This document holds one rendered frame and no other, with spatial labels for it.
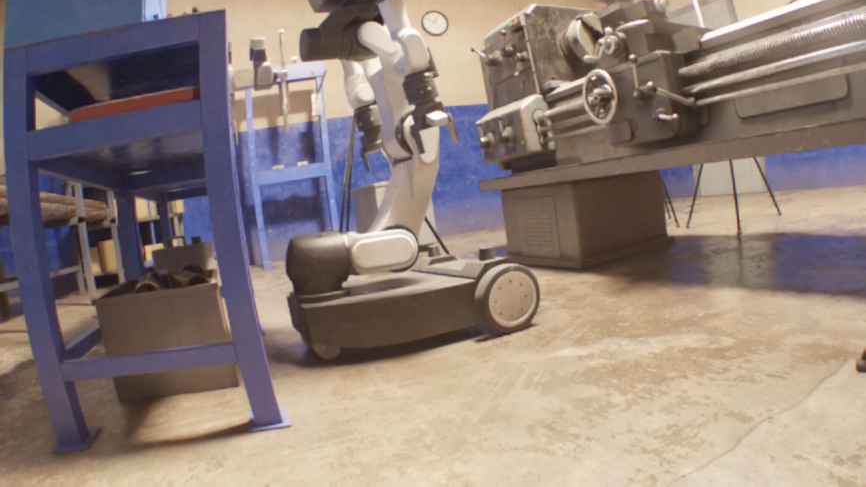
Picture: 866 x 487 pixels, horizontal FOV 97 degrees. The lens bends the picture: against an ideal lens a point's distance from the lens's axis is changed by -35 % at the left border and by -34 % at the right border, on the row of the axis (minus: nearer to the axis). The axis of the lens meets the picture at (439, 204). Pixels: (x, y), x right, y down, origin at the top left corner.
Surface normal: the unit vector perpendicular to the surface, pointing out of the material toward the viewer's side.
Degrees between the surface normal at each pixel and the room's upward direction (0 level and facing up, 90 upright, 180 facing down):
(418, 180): 115
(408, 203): 90
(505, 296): 90
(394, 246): 90
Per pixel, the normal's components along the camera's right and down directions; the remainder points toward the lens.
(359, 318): 0.11, 0.00
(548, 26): 0.35, -0.04
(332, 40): 0.46, 0.34
